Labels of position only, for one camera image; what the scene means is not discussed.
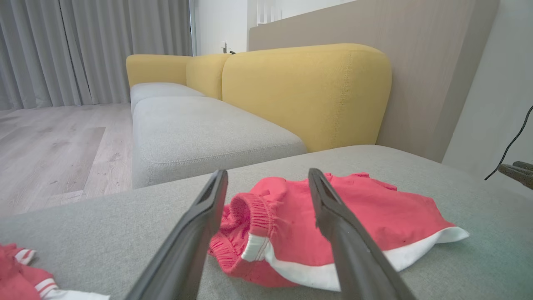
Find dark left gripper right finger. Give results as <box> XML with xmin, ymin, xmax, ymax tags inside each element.
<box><xmin>308</xmin><ymin>167</ymin><xmax>417</xmax><ymax>300</ymax></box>

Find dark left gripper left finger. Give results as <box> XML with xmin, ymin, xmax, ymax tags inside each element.
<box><xmin>125</xmin><ymin>169</ymin><xmax>229</xmax><ymax>300</ymax></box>

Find red shorts with white trim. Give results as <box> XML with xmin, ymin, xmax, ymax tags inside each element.
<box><xmin>208</xmin><ymin>171</ymin><xmax>471</xmax><ymax>292</ymax></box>

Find red Bulls basketball jersey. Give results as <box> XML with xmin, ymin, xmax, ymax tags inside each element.
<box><xmin>0</xmin><ymin>243</ymin><xmax>111</xmax><ymax>300</ymax></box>

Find large grey sofa seat cushion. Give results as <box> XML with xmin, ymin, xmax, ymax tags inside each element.
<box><xmin>0</xmin><ymin>144</ymin><xmax>533</xmax><ymax>300</ymax></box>

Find yellow sofa backrest cushion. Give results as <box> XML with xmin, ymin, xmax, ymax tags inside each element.
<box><xmin>186</xmin><ymin>53</ymin><xmax>232</xmax><ymax>101</ymax></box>
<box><xmin>126</xmin><ymin>54</ymin><xmax>192</xmax><ymax>88</ymax></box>
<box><xmin>222</xmin><ymin>43</ymin><xmax>392</xmax><ymax>153</ymax></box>

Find grey pleated curtain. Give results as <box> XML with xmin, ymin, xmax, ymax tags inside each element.
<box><xmin>0</xmin><ymin>0</ymin><xmax>193</xmax><ymax>110</ymax></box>

